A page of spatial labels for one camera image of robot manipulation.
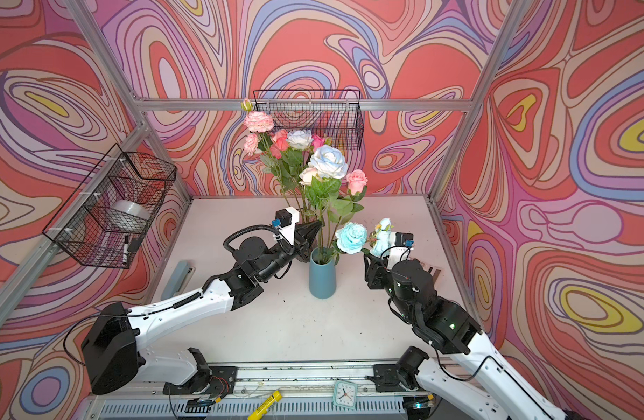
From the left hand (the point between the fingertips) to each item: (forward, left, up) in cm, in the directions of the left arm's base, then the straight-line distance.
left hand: (322, 224), depth 66 cm
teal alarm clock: (-33, -6, -33) cm, 47 cm away
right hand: (-7, -13, -7) cm, 16 cm away
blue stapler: (0, +50, -30) cm, 58 cm away
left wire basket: (+4, +62, -4) cm, 63 cm away
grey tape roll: (+7, +55, -3) cm, 55 cm away
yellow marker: (-34, +13, -33) cm, 49 cm away
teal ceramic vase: (-5, 0, -16) cm, 17 cm away
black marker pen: (-2, +55, -9) cm, 56 cm away
